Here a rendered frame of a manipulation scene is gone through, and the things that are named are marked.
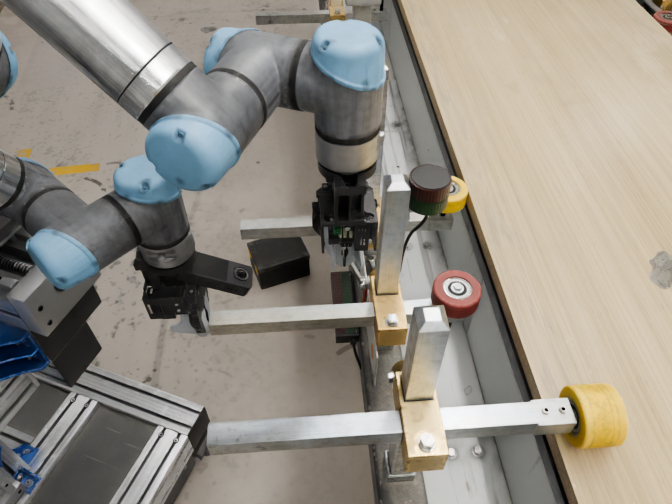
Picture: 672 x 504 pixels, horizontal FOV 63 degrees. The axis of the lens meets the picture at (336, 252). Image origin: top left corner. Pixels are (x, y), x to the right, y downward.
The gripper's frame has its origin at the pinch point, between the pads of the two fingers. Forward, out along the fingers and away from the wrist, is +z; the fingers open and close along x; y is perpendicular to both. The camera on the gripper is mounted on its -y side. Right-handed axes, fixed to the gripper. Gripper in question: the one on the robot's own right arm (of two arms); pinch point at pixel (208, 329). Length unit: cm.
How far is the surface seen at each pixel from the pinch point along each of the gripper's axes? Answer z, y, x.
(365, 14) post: -30, -32, -53
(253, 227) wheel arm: -0.6, -7.0, -23.9
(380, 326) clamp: -4.3, -29.0, 4.3
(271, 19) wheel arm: 2, -9, -123
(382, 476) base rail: 12.7, -28.1, 22.2
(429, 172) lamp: -28.5, -35.8, -4.9
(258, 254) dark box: 71, 1, -82
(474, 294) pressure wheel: -7.9, -44.6, 1.6
